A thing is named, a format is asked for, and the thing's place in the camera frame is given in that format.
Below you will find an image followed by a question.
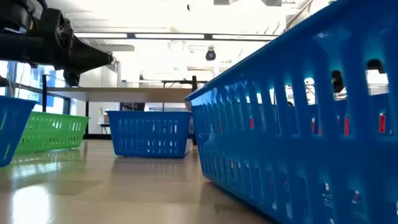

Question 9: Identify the green plastic slotted basket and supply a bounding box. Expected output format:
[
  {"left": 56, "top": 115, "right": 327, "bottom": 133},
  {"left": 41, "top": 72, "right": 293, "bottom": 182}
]
[{"left": 14, "top": 111, "right": 91, "bottom": 154}]

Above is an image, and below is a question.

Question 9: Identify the overhead light bar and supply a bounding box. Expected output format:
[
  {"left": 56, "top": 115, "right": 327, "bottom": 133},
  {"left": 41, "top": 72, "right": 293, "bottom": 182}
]
[{"left": 73, "top": 32, "right": 280, "bottom": 42}]

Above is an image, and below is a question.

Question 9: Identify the wooden shelf with black legs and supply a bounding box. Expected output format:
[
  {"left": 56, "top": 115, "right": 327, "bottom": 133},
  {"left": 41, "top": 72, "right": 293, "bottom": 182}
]
[{"left": 41, "top": 73, "right": 200, "bottom": 147}]

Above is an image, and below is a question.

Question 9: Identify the black computer monitor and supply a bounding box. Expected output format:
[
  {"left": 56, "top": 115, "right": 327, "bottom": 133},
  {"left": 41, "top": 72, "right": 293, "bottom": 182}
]
[{"left": 120, "top": 102, "right": 146, "bottom": 112}]

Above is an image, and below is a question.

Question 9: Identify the blue plastic slotted basket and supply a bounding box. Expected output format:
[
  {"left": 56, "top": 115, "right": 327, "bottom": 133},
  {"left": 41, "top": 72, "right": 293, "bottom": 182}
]
[
  {"left": 0, "top": 95, "right": 39, "bottom": 168},
  {"left": 106, "top": 110, "right": 193, "bottom": 159},
  {"left": 184, "top": 0, "right": 398, "bottom": 224}
]

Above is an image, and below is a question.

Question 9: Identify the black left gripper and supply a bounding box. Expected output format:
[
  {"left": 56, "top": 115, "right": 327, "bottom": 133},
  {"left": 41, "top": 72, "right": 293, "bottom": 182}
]
[{"left": 39, "top": 7, "right": 114, "bottom": 75}]

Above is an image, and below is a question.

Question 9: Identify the black left wrist camera housing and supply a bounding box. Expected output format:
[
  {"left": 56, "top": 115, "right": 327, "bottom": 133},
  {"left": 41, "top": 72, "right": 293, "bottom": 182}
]
[{"left": 63, "top": 68, "right": 81, "bottom": 88}]

